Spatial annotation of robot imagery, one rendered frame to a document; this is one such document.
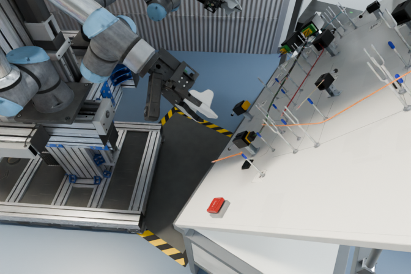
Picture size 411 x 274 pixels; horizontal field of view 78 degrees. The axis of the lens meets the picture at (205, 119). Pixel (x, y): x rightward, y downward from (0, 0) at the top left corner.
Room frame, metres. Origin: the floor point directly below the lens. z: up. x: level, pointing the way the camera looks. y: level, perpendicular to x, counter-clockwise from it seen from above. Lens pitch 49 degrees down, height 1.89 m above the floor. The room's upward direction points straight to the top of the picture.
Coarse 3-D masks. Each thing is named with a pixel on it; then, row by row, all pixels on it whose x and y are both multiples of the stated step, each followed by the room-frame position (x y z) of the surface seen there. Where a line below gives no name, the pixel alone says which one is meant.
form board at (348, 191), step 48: (384, 0) 1.14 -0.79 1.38; (336, 48) 0.96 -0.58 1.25; (384, 48) 0.69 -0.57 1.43; (288, 96) 0.81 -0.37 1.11; (336, 96) 0.58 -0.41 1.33; (384, 96) 0.45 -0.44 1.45; (336, 144) 0.36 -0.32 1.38; (384, 144) 0.30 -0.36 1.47; (240, 192) 0.35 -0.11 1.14; (288, 192) 0.27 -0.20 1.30; (336, 192) 0.22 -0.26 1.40; (384, 192) 0.19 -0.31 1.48; (336, 240) 0.13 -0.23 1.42; (384, 240) 0.11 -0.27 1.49
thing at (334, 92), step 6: (336, 72) 0.65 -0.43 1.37; (318, 78) 0.64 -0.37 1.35; (324, 78) 0.61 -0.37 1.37; (330, 78) 0.62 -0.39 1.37; (318, 84) 0.61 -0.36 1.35; (324, 84) 0.60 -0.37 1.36; (330, 84) 0.60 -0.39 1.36; (330, 90) 0.61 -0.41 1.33; (336, 90) 0.60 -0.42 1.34; (330, 96) 0.60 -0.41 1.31
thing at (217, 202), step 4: (212, 200) 0.34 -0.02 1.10; (216, 200) 0.33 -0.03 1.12; (220, 200) 0.32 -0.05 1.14; (212, 204) 0.32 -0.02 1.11; (216, 204) 0.31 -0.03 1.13; (220, 204) 0.31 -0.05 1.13; (208, 208) 0.31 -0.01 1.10; (212, 208) 0.30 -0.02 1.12; (216, 208) 0.30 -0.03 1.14; (212, 212) 0.29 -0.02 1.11; (216, 212) 0.29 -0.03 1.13
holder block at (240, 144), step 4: (244, 132) 0.56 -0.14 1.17; (236, 136) 0.56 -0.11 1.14; (240, 136) 0.54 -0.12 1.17; (244, 136) 0.54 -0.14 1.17; (232, 140) 0.55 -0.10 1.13; (236, 140) 0.54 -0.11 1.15; (240, 140) 0.53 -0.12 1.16; (244, 140) 0.53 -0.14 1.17; (236, 144) 0.54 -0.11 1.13; (240, 144) 0.53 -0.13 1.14; (244, 144) 0.52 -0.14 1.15; (248, 144) 0.52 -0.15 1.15; (240, 148) 0.53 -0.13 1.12
